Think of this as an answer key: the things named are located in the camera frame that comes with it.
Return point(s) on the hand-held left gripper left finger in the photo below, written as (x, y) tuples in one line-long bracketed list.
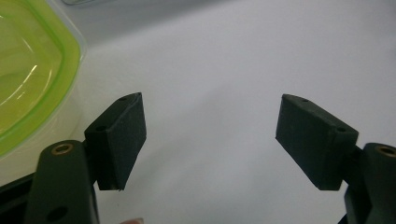
[(116, 143)]

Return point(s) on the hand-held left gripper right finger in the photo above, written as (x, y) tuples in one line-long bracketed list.
[(317, 146)]

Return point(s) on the clear container with green lid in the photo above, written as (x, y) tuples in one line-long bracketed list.
[(28, 77)]

